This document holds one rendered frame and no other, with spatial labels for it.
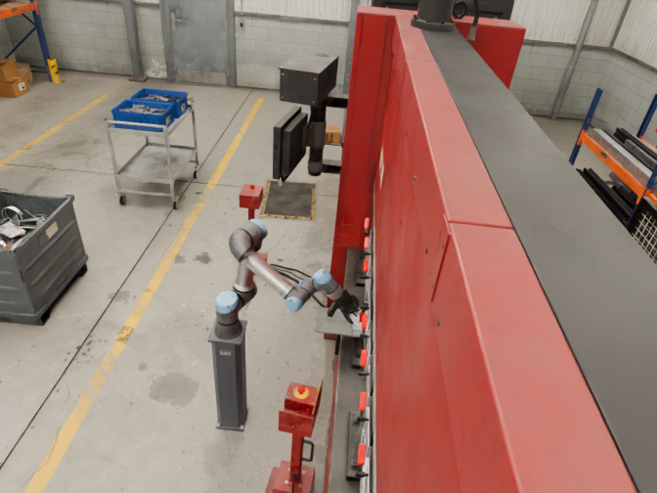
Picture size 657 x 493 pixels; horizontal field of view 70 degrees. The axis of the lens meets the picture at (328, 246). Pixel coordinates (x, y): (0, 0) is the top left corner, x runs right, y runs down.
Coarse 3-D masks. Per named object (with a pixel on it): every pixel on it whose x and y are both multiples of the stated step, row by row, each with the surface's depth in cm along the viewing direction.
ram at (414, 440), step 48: (384, 144) 236; (384, 192) 205; (384, 240) 181; (384, 288) 162; (384, 336) 147; (432, 336) 79; (384, 384) 134; (432, 384) 76; (384, 432) 123; (432, 432) 72; (384, 480) 114; (432, 480) 69
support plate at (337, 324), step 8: (320, 312) 243; (336, 312) 244; (360, 312) 246; (320, 320) 238; (328, 320) 239; (336, 320) 239; (344, 320) 240; (320, 328) 234; (328, 328) 234; (336, 328) 235; (344, 328) 235
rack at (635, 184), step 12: (600, 96) 374; (588, 120) 385; (648, 120) 382; (576, 144) 400; (588, 144) 381; (648, 144) 380; (576, 156) 402; (600, 156) 362; (612, 168) 344; (624, 168) 332; (612, 180) 402; (624, 180) 329; (636, 180) 317; (648, 180) 303; (636, 192) 314; (648, 192) 301; (636, 204) 312
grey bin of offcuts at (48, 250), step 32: (0, 192) 374; (0, 224) 379; (32, 224) 392; (64, 224) 368; (0, 256) 315; (32, 256) 333; (64, 256) 373; (0, 288) 329; (32, 288) 337; (64, 288) 375; (0, 320) 353; (32, 320) 352
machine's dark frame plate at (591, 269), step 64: (448, 64) 156; (512, 128) 107; (512, 192) 80; (576, 192) 82; (576, 256) 64; (640, 256) 66; (576, 320) 53; (640, 320) 54; (640, 384) 46; (640, 448) 40
